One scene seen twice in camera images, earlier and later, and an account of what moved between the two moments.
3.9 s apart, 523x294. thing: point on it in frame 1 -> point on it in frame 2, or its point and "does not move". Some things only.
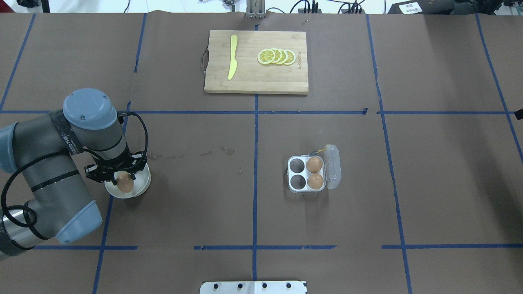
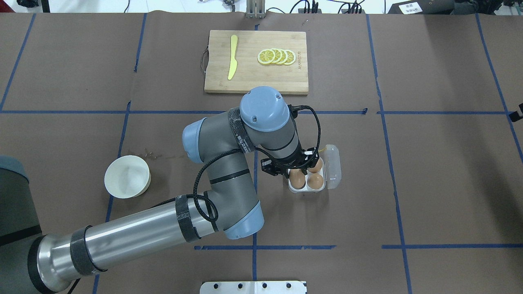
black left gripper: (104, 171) -> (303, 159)
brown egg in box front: (315, 181) does not move
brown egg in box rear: (314, 164) does not move
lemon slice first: (266, 56) does not move
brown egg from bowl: (125, 182) -> (297, 178)
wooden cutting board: (251, 76) does not move
